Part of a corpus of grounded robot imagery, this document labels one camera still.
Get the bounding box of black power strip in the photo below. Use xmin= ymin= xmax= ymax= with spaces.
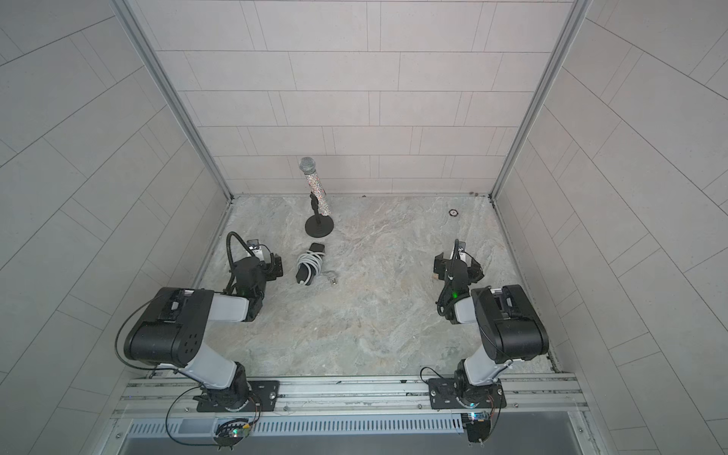
xmin=296 ymin=243 xmax=325 ymax=286

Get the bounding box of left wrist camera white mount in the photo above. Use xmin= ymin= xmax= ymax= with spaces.
xmin=246 ymin=239 xmax=271 ymax=263

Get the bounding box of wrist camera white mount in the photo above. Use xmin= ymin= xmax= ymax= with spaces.
xmin=454 ymin=240 xmax=472 ymax=265
xmin=246 ymin=239 xmax=271 ymax=263

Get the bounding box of glitter microphone on stand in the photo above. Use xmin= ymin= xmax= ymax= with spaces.
xmin=299 ymin=157 xmax=335 ymax=238

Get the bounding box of circuit board with wires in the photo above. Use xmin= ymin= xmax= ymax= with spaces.
xmin=461 ymin=413 xmax=493 ymax=445
xmin=213 ymin=418 xmax=251 ymax=450

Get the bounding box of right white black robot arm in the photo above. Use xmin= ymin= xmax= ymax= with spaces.
xmin=433 ymin=240 xmax=550 ymax=402

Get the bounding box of right circuit board with wires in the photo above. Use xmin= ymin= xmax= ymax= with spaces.
xmin=461 ymin=413 xmax=493 ymax=445

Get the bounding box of left circuit board with wires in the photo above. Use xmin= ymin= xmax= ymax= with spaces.
xmin=213 ymin=418 xmax=251 ymax=450

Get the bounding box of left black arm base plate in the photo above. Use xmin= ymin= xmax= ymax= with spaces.
xmin=193 ymin=380 xmax=281 ymax=413

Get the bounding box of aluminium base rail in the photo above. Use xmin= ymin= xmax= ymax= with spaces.
xmin=112 ymin=373 xmax=589 ymax=418

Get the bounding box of white vent grille strip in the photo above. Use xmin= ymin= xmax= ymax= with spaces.
xmin=127 ymin=414 xmax=464 ymax=439

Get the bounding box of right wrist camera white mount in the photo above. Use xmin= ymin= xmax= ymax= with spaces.
xmin=454 ymin=240 xmax=472 ymax=265

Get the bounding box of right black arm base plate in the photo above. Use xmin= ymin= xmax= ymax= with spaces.
xmin=427 ymin=377 xmax=507 ymax=410

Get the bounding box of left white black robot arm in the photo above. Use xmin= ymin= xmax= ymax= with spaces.
xmin=114 ymin=231 xmax=284 ymax=411

